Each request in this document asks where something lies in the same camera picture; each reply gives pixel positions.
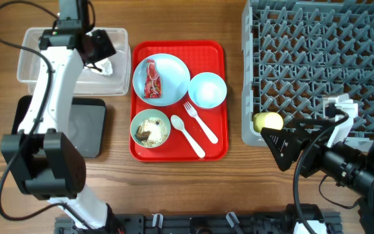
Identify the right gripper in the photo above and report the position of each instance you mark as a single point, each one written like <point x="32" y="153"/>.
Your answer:
<point x="295" y="144"/>

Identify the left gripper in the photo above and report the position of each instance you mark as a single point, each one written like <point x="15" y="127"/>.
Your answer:
<point x="108" y="48"/>

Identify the white tissue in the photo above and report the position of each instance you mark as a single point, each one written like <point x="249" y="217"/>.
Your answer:
<point x="103" y="67"/>

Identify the yellow cup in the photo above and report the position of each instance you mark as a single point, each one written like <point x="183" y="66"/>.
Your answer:
<point x="270" y="120"/>

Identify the red snack wrapper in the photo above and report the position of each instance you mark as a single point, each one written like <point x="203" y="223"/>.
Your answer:
<point x="153" y="86"/>

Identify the green bowl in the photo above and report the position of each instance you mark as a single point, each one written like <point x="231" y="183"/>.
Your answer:
<point x="147" y="113"/>

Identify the light blue bowl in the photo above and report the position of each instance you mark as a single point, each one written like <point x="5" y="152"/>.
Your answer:
<point x="207" y="90"/>

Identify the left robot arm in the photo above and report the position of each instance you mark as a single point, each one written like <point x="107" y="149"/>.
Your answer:
<point x="39" y="155"/>

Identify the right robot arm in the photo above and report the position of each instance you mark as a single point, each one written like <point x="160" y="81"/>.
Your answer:
<point x="366" y="201"/>

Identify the clear plastic waste bin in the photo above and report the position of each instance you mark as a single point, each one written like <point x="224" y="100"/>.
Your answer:
<point x="89" y="83"/>

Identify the black food waste tray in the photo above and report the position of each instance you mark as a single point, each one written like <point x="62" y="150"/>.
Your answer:
<point x="86" y="125"/>

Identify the grey dishwasher rack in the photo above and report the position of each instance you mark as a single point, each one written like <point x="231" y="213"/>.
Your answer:
<point x="296" y="52"/>

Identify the white plastic fork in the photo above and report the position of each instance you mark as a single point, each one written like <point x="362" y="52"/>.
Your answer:
<point x="208" y="132"/>

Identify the light blue plate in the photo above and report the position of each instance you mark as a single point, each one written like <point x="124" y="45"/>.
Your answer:
<point x="174" y="78"/>

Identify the food scraps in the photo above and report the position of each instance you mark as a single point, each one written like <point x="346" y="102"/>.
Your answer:
<point x="152" y="132"/>

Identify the red serving tray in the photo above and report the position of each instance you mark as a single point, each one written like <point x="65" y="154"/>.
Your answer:
<point x="199" y="56"/>

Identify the white plastic spoon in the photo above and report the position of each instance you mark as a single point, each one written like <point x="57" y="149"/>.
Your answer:
<point x="178" y="124"/>

